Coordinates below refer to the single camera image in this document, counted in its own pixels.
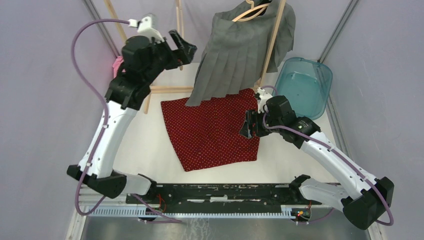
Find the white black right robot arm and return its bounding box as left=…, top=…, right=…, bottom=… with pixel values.
left=239, top=92, right=394, bottom=230

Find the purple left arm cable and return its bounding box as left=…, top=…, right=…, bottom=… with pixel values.
left=71, top=18, right=183, bottom=223

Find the red polka dot cloth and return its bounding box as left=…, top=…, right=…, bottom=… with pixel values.
left=160, top=88, right=260, bottom=172

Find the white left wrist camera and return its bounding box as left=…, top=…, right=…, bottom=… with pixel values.
left=128, top=13, right=165, bottom=43

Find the teal plastic basket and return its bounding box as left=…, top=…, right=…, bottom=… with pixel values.
left=273, top=57, right=333, bottom=120

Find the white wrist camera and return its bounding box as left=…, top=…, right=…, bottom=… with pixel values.
left=254, top=87, right=273, bottom=113
left=128, top=13, right=165, bottom=43

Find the pink cloth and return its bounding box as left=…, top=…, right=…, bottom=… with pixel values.
left=112, top=56, right=124, bottom=78

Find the wooden clothes rack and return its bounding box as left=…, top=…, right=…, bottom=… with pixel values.
left=105, top=0, right=296, bottom=111

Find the grey pleated skirt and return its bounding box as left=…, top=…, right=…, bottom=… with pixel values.
left=185, top=0, right=279, bottom=107

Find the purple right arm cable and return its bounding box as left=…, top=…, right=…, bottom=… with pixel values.
left=261, top=85, right=395, bottom=227

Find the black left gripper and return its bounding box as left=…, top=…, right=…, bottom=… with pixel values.
left=144, top=29, right=197, bottom=85

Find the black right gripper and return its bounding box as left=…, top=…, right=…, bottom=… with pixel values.
left=238, top=107, right=283, bottom=138

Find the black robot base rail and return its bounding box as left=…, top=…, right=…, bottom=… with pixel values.
left=141, top=183, right=317, bottom=214

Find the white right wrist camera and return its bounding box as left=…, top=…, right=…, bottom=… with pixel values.
left=254, top=87, right=273, bottom=113

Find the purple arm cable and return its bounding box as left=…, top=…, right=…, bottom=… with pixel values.
left=261, top=85, right=395, bottom=227
left=71, top=18, right=183, bottom=223

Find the wooden clothes hanger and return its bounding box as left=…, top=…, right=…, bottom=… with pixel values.
left=232, top=0, right=272, bottom=22

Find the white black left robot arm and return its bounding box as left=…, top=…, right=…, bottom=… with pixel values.
left=66, top=30, right=198, bottom=204

